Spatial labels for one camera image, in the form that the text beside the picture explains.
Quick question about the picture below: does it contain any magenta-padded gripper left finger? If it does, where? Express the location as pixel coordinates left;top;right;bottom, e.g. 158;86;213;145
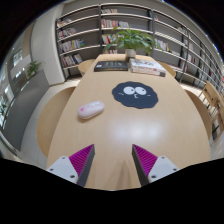
45;143;96;188

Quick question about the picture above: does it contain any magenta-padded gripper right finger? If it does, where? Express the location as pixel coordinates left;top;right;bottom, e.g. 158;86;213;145
131;143;181;188

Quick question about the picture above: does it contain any pink white computer mouse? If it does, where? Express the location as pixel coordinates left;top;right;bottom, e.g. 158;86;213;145
77;100;106;120

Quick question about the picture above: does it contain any black cartoon-face mouse pad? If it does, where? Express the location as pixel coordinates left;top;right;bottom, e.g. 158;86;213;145
111;80;160;110

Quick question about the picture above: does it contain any round-backed wooden chair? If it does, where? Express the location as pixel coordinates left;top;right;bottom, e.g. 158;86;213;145
158;60;177;79
184;89;213;141
35;85;78;158
77;58;97;77

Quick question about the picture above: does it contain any group of slatted wooden chairs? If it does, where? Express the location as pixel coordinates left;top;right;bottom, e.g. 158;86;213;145
198;80;224;141

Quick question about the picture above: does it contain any white book with orange spine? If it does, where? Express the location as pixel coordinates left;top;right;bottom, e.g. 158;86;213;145
129;68;167;78

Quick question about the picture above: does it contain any small green background plant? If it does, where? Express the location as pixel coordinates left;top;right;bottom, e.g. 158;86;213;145
25;60;44;79

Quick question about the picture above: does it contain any white illustrated book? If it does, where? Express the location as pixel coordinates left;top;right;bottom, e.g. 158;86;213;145
128;58;167;75

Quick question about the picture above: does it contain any black hardcover book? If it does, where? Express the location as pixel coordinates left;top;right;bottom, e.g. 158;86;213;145
93;60;130;73

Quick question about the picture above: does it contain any green potted plant white pot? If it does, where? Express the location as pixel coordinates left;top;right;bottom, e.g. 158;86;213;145
102;27;158;62

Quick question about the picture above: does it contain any grey bookshelf unit with books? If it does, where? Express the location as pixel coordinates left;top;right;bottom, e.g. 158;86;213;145
54;2;224;96

